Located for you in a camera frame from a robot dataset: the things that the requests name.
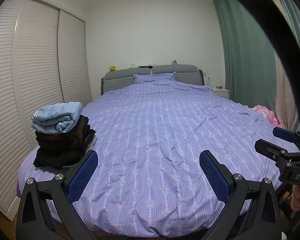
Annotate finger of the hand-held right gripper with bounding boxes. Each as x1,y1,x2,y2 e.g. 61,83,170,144
272,127,300,143
254,138,289,161

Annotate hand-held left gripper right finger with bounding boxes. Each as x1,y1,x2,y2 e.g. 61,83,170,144
199,150,283,240

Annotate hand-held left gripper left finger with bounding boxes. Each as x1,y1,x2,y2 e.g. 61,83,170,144
16,150,98,240

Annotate light blue padded pants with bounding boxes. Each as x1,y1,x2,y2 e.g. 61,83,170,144
31,101,83,134

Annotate person's right hand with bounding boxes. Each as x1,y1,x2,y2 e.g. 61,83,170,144
291,184,300,212

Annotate pink cloth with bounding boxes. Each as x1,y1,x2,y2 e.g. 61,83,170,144
251,105,285,128

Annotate white folded garment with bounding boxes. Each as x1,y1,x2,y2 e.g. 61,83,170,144
84,132,98,154

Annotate black folded garment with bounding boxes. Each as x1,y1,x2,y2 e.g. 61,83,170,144
33,130,97,170

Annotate beige curtain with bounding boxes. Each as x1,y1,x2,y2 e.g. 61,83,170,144
273,49,300,132

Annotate bed with purple floral duvet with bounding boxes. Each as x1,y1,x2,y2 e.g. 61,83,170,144
16,81,300,238

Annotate white nightstand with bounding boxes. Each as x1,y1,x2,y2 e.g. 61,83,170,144
212,87,231,102

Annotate grey upholstered headboard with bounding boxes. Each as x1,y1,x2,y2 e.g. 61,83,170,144
101,64,205,96

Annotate white louvered wardrobe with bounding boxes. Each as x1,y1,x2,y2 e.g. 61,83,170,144
0,0,94,222

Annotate purple floral pillow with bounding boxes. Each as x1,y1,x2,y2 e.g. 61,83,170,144
134,72,177,84

